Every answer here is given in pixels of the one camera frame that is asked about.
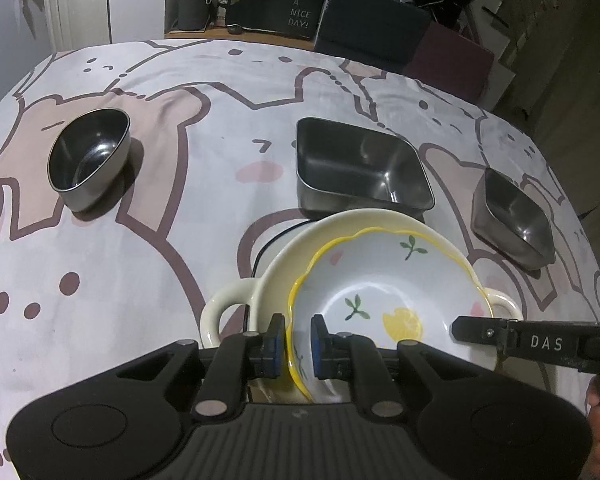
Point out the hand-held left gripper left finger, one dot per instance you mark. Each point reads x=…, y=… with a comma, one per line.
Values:
x=275, y=347

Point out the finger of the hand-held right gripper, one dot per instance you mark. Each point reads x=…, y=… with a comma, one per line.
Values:
x=475, y=330

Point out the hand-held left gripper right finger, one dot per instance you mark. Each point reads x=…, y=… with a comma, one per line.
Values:
x=320, y=345

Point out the white yellow-rimmed flower bowl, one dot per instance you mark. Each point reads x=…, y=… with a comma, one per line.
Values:
x=395, y=280

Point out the white square leaf-print plate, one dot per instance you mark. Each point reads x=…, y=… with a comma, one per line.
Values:
x=274, y=247

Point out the small square steel bowl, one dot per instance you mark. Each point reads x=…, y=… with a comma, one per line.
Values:
x=515, y=215

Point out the large square steel container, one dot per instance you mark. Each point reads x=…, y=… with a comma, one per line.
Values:
x=355, y=160

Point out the round steel bowl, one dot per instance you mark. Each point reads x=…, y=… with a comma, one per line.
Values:
x=87, y=160

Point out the bear-print blanket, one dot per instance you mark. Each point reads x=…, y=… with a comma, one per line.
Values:
x=155, y=260

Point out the maroon cushion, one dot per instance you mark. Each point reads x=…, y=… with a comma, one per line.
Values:
x=450, y=65

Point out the wooden bench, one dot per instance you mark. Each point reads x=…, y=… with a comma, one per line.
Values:
x=260, y=37

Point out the small dark round object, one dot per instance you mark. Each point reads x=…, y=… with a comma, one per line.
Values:
x=235, y=29

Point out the dark blue cushion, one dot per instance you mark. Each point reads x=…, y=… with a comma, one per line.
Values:
x=370, y=25

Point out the black lettered poster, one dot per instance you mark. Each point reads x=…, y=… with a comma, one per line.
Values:
x=280, y=5

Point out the dark round bin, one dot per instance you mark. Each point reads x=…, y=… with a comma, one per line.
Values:
x=195, y=12

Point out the white cabinet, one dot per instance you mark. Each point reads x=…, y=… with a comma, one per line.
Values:
x=80, y=5

